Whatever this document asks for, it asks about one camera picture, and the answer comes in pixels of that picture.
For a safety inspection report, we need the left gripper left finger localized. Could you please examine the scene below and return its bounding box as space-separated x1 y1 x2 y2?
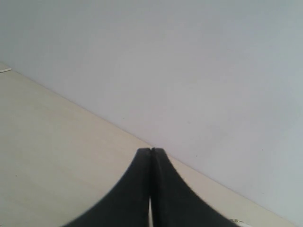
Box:
65 148 151 227

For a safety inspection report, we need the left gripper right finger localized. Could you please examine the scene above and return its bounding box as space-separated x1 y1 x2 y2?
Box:
150 148 236 227

